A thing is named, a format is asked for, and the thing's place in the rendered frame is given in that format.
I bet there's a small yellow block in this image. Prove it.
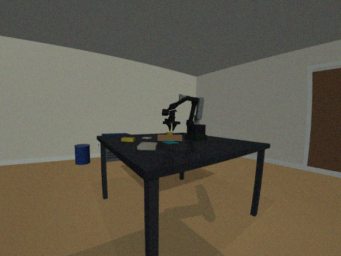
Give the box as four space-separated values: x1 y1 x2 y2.
121 137 136 142

